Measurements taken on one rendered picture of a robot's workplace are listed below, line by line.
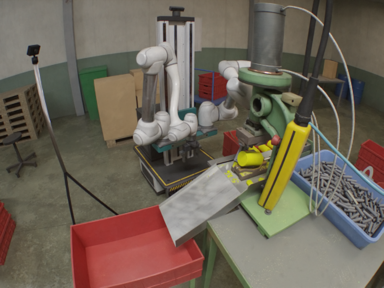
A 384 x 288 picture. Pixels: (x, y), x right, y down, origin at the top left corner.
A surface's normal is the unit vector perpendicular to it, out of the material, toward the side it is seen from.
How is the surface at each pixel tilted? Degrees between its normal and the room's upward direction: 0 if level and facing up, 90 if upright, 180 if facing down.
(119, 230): 90
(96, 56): 90
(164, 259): 0
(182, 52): 90
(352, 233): 100
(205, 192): 30
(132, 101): 90
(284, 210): 0
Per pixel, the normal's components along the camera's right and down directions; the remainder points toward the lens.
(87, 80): 0.39, 0.52
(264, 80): -0.36, 0.47
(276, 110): -0.92, 0.19
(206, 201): -0.46, -0.66
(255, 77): -0.61, 0.40
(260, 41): -0.77, 0.32
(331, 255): 0.00, -0.86
